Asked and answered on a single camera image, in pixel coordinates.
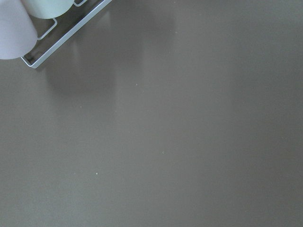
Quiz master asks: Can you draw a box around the pale green plastic cup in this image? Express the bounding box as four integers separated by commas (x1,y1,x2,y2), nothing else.
22,0,74,19

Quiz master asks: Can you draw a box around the pink plastic cup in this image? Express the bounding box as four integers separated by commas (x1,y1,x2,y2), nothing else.
0,0,37,60

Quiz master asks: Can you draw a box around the white wire cup rack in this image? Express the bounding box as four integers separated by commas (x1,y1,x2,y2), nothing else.
21,0,111,69

